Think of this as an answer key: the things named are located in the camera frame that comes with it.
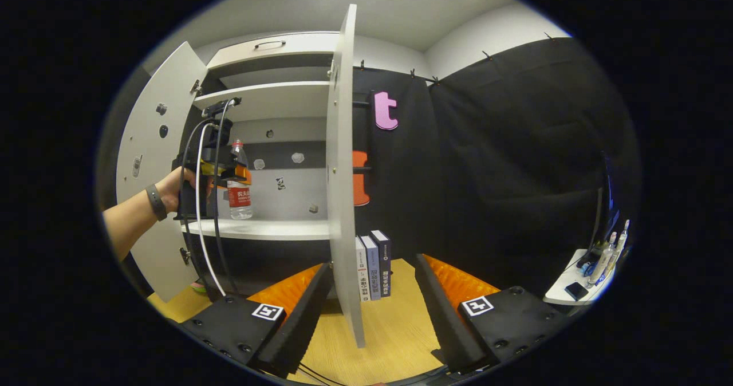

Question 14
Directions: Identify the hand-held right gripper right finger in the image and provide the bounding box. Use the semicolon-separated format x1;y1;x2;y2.
413;253;570;375

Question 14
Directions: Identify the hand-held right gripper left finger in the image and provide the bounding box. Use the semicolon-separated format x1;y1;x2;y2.
180;263;334;378

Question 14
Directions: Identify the clear water bottle red label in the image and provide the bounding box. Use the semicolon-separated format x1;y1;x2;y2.
227;139;254;220

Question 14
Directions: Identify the camera sticker cabinet door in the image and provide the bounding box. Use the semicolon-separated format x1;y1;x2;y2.
115;41;208;304

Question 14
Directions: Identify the headphone sticker cabinet door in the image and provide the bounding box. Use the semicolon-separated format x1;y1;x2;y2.
325;3;367;349

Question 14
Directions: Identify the white wooden cabinet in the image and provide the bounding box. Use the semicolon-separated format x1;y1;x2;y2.
183;31;344;295

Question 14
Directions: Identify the black wristband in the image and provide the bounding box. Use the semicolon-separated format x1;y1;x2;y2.
145;183;168;222

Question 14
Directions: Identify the white side table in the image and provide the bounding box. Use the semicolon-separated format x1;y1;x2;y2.
543;249;610;306

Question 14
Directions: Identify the white slender bottle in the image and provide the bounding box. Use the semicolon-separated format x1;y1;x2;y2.
612;220;630;263
590;231;617;287

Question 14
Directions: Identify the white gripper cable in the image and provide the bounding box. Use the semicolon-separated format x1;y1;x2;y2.
195;121;227;298

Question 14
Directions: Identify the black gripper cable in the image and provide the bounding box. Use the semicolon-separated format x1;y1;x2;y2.
179;118;214;302
213;99;238;294

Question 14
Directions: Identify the black door handle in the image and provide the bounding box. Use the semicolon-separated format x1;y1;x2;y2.
353;91;376;175

